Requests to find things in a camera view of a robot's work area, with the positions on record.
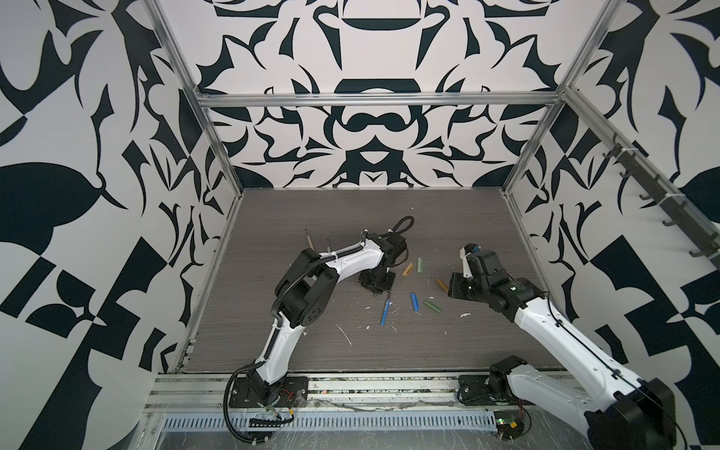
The dark green pen cap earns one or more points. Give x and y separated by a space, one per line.
432 306

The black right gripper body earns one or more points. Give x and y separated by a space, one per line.
467 288

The perforated cable tray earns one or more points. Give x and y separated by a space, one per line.
483 421

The tan pen cap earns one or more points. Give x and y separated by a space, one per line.
408 269

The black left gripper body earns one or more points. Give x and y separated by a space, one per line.
379 282

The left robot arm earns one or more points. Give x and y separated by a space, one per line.
302 296

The blue pen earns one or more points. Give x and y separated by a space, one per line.
385 310

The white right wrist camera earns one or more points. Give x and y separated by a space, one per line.
465 252

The blue pen cap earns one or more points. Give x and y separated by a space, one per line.
415 303

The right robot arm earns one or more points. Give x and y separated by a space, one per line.
614 408

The metal hook rail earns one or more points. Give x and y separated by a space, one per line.
679 210

